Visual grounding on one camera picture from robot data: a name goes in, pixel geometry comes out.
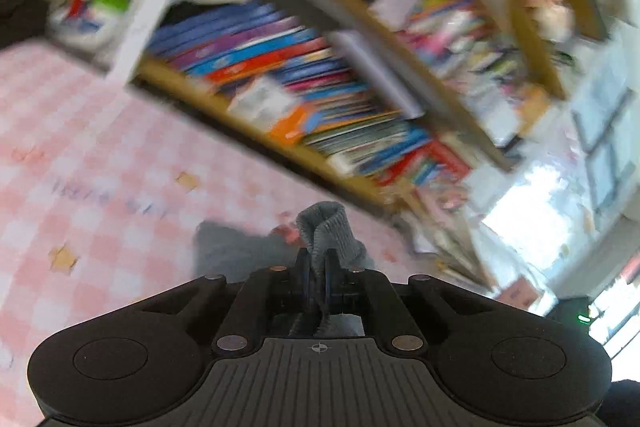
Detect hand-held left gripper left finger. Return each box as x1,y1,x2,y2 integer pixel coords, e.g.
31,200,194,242
140,248,319,357

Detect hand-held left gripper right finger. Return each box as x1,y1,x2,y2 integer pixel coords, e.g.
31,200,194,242
324,249,501,354

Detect grey sweat pants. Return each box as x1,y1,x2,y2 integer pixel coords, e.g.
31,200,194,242
192,202,377,339

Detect window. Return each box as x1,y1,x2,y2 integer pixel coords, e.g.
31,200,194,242
477,82,640,303

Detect orange labelled box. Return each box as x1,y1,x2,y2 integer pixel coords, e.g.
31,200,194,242
227,77,323,146

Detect wooden bookshelf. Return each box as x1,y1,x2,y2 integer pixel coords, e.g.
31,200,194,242
127,0,618,288

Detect stack of colourful books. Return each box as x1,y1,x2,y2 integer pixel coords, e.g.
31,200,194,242
145,2,473,192

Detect pink checked table mat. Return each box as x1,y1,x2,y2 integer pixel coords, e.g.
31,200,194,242
0,44,493,427

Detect pile of upper shelf books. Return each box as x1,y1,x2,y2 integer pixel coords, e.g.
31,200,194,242
320,0,556,108

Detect white tub with green lid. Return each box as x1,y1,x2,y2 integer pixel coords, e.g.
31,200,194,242
50,0,138,52

